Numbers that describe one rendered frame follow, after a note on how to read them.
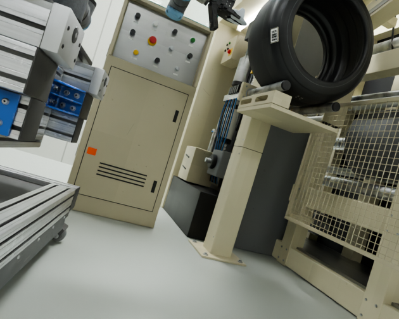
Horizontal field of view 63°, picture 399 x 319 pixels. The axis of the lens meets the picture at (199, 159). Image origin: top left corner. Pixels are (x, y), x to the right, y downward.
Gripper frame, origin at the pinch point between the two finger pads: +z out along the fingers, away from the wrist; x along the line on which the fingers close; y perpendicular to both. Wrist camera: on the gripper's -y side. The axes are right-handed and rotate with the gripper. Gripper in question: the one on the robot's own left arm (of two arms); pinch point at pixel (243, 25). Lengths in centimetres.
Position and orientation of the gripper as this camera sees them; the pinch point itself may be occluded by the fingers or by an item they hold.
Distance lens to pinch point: 158.0
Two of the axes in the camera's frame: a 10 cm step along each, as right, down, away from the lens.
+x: -3.0, -0.8, 9.5
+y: 4.0, -9.1, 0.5
